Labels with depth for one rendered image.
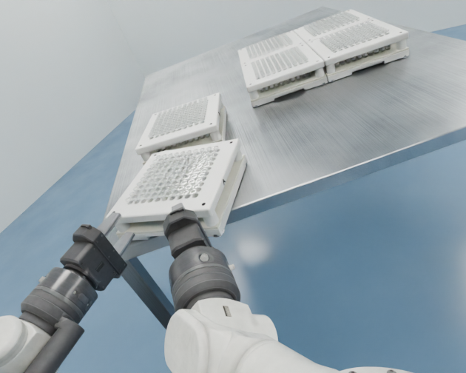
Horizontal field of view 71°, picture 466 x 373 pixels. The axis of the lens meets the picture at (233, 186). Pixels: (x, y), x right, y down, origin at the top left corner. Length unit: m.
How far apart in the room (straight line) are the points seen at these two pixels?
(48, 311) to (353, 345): 1.15
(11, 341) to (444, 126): 0.83
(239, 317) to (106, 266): 0.30
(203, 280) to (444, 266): 1.36
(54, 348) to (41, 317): 0.05
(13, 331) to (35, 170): 3.34
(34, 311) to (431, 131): 0.78
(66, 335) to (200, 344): 0.27
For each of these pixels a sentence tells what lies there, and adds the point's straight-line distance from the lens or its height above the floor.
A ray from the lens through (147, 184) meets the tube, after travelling 0.74.
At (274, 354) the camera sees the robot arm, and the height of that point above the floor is 1.04.
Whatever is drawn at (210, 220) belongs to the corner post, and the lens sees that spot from 0.62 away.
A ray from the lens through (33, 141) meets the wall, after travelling 3.87.
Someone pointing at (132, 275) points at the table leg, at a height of 0.79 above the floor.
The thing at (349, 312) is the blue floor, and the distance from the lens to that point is 1.53.
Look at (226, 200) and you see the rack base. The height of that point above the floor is 0.92.
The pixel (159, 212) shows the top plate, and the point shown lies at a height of 0.97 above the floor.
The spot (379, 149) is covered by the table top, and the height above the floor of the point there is 0.89.
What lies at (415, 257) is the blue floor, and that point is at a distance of 1.69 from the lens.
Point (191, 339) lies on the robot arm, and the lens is 0.35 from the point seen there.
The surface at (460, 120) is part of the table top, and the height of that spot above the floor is 0.89.
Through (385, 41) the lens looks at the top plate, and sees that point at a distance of 1.14.
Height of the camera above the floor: 1.31
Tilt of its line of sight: 34 degrees down
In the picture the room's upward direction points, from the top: 22 degrees counter-clockwise
